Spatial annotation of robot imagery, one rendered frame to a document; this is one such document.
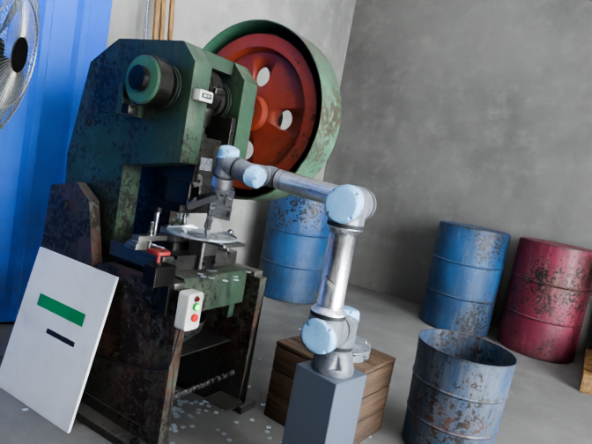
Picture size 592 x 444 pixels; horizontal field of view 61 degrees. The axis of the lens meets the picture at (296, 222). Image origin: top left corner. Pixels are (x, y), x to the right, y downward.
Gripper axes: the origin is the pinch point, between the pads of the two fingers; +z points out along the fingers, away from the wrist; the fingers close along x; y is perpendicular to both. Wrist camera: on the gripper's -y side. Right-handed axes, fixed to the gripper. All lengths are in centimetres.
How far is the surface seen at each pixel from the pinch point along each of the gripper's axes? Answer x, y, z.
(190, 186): 18.1, -7.2, -10.7
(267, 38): 70, 19, -67
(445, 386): -34, 104, 37
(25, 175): 97, -85, 32
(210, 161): 27.5, -0.2, -18.9
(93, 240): 17.9, -41.0, 19.1
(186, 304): -25.5, -5.0, 14.4
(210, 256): 7.7, 5.0, 14.3
